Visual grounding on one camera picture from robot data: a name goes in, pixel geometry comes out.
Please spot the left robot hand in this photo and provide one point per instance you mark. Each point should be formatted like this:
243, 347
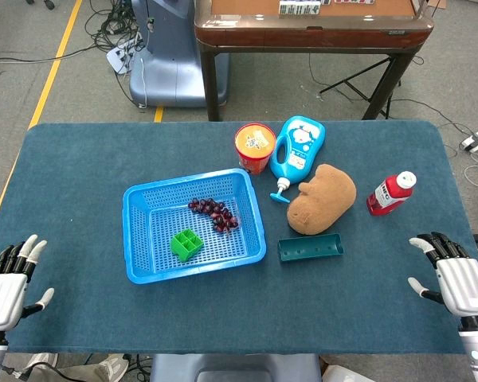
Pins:
4, 294

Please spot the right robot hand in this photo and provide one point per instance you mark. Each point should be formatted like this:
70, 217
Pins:
464, 282

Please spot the green divided plastic box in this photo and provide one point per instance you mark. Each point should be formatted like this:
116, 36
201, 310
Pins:
186, 243

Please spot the purple grape bunch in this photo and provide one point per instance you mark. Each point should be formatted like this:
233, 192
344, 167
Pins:
217, 217

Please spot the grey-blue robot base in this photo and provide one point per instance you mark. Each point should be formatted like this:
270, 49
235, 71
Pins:
171, 67

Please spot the blue plastic mesh basket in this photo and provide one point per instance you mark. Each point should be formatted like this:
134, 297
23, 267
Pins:
163, 274

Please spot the grey sneaker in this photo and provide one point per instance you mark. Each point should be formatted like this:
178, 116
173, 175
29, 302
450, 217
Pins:
111, 368
41, 360

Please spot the red snack bag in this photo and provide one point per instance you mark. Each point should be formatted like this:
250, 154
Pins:
388, 195

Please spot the teal plastic trough tray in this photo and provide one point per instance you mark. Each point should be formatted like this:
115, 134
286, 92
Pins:
310, 250

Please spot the brown capybara plush toy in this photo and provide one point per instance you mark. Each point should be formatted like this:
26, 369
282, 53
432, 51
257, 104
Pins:
322, 203

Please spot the blue pump bottle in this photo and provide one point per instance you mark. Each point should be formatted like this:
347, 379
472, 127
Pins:
298, 151

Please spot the black floor stand legs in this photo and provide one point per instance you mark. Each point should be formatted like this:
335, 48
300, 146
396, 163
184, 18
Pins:
354, 77

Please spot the red instant noodle cup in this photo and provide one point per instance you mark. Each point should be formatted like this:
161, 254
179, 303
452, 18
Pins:
255, 145

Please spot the white power strip with plugs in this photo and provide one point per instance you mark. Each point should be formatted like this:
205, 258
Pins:
117, 57

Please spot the brown mahjong table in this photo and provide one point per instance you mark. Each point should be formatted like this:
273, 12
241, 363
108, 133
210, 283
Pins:
302, 36

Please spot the red-faced mahjong tile row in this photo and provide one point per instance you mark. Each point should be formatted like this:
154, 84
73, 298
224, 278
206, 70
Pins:
350, 1

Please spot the green-faced mahjong tile row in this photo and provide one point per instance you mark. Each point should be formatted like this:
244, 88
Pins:
298, 8

